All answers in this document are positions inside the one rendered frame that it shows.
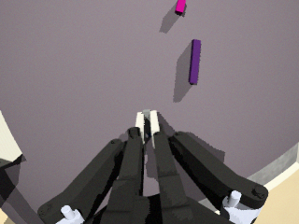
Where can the purple rod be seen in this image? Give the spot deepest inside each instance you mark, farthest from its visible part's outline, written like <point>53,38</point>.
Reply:
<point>194,64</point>

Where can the grey rod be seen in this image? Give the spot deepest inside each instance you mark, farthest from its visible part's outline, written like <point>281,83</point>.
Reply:
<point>146,114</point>

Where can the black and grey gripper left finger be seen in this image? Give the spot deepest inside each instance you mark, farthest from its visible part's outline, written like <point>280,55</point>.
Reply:
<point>81,199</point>

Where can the magenta rod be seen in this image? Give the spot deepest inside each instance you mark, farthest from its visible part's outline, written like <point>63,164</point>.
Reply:
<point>180,6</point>

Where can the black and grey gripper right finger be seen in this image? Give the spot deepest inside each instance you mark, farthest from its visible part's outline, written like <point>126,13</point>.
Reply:
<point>238,199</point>

